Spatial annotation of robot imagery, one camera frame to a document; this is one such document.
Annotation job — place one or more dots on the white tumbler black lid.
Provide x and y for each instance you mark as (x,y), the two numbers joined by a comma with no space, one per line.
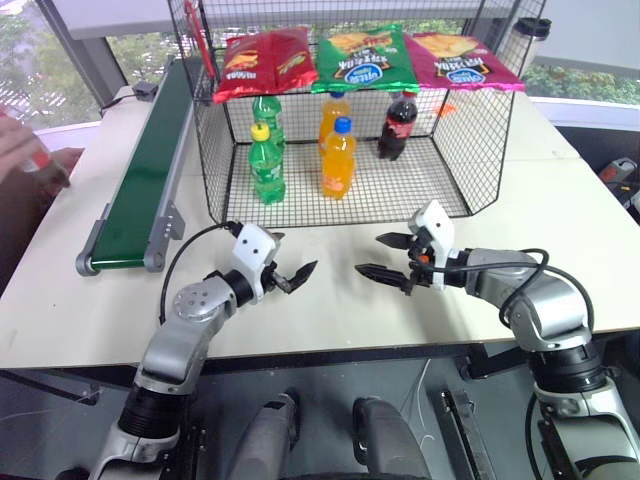
(525,45)

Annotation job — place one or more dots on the green conveyor belt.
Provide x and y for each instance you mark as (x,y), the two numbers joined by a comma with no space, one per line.
(140,175)

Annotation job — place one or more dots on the black power adapter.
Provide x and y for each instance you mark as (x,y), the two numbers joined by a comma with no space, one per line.
(145,92)

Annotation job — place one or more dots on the green chips bag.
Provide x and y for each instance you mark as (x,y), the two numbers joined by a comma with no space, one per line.
(365,60)

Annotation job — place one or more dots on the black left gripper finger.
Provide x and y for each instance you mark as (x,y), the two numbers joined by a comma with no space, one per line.
(302,275)
(278,236)

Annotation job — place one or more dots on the green soda bottle yellow cap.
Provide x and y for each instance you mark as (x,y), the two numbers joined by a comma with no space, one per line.
(266,170)

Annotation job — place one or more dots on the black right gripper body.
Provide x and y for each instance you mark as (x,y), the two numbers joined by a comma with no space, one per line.
(419,265)

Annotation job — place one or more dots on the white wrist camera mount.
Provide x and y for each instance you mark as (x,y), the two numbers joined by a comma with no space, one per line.
(440,225)
(252,250)

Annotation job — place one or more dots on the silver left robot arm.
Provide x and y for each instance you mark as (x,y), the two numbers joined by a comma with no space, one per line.
(170,350)

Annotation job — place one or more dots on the cola bottle red cap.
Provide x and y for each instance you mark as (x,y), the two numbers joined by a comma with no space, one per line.
(395,130)

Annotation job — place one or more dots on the red plastic strip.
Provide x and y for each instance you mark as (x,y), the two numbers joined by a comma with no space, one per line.
(204,47)

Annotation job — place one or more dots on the dark grey rounded shape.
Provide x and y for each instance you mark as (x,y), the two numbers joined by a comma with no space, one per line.
(267,440)
(387,440)

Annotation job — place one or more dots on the grey red device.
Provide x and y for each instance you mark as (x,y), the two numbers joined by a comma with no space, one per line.
(620,172)

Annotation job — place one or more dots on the small orange object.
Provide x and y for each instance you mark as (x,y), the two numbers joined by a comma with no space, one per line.
(448,108)

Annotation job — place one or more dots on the black metal table frame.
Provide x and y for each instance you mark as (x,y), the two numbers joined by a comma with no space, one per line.
(325,365)

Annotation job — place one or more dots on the person's bare hand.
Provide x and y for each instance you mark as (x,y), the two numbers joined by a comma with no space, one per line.
(17,145)

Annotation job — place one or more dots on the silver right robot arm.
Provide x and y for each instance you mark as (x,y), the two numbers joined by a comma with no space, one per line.
(550,310)

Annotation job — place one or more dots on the pink chips bag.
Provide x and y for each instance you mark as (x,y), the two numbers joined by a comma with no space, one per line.
(460,62)

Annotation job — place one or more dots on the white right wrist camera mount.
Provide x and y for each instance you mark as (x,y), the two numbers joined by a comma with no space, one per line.
(440,225)

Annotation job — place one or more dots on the orange soda bottle blue cap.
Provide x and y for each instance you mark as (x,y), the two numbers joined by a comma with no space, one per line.
(339,170)

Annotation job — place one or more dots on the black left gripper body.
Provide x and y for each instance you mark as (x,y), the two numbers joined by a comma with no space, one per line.
(275,280)

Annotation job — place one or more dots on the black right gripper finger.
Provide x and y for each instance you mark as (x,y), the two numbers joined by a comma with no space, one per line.
(395,239)
(385,275)

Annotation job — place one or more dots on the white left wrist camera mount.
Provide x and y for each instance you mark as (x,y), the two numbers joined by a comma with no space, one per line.
(252,250)

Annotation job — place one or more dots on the red chips bag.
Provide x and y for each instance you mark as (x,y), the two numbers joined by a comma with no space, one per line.
(265,60)

